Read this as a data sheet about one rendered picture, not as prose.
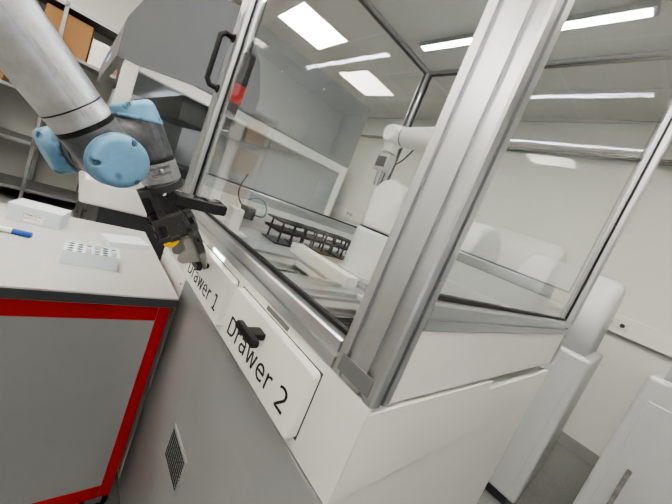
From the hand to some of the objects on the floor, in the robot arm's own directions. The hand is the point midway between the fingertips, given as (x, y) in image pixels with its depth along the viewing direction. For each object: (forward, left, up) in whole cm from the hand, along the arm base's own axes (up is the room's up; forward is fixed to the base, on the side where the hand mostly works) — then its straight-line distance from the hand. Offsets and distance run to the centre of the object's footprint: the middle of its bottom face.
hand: (203, 260), depth 75 cm
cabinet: (+45, -25, -91) cm, 104 cm away
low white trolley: (-1, +53, -90) cm, 104 cm away
